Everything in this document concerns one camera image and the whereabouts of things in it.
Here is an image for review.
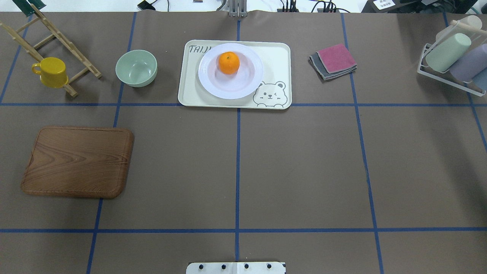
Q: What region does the white wire cup rack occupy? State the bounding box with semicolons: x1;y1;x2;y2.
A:
417;20;487;95

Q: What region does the orange fruit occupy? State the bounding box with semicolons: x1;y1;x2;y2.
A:
217;51;240;75

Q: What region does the wooden drying rack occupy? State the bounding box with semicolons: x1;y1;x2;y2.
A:
0;4;102;97

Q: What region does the green cup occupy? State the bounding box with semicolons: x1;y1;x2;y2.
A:
425;33;471;73

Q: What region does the beige cup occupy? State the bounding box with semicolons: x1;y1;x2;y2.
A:
436;15;483;42

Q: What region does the pink cloth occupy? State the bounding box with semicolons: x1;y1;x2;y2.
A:
317;43;357;73

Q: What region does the blue cup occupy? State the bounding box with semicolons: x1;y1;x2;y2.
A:
473;68;487;91

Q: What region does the brown wooden tray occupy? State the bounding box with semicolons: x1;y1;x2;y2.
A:
21;126;134;198

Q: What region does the green bowl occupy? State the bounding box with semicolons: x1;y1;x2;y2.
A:
115;49;158;88

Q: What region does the yellow mug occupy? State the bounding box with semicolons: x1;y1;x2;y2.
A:
31;57;68;88

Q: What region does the grey cloth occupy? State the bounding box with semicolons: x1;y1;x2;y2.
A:
309;53;357;81

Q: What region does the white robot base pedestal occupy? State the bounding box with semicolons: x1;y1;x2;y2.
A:
186;261;286;274

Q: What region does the cream bear tray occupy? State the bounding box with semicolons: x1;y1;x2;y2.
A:
178;40;292;110

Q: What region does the white round plate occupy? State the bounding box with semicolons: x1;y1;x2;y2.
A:
197;42;263;99

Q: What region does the purple cup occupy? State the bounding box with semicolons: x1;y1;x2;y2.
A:
449;44;487;82

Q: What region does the aluminium frame post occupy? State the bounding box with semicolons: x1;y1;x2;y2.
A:
226;0;248;18

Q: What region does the wooden rack handle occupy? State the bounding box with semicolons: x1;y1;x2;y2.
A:
449;20;487;37

